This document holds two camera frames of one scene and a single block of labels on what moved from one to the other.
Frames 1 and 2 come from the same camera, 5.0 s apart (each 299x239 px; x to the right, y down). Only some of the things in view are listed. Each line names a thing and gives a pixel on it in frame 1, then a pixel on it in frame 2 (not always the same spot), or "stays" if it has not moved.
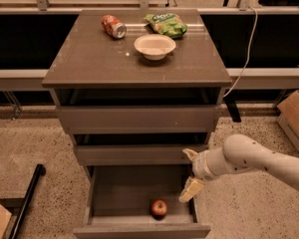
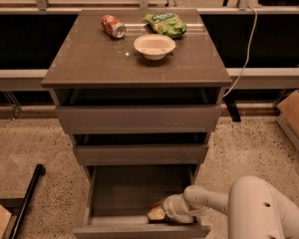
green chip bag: [166, 24] stays
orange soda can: [113, 26] stays
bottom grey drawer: [120, 199] stays
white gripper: [199, 166] -> [169, 207]
